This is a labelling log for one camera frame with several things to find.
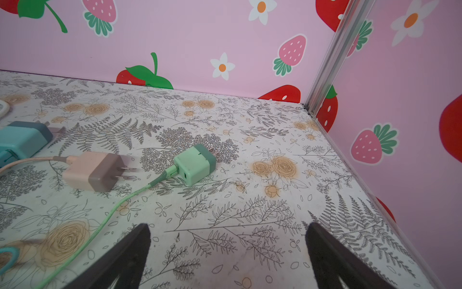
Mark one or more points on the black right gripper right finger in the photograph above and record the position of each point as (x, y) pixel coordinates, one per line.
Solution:
(334, 264)

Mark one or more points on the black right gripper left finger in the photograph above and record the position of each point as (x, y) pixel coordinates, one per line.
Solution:
(122, 266)

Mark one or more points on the light green charger plug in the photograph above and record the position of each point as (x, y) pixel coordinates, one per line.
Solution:
(195, 163)

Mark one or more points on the pink charger plug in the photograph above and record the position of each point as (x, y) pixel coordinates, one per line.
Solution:
(95, 171)

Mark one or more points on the teal charger plug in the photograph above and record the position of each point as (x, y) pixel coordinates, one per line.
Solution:
(21, 140)

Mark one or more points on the aluminium corner post right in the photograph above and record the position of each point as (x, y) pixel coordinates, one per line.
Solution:
(349, 26)

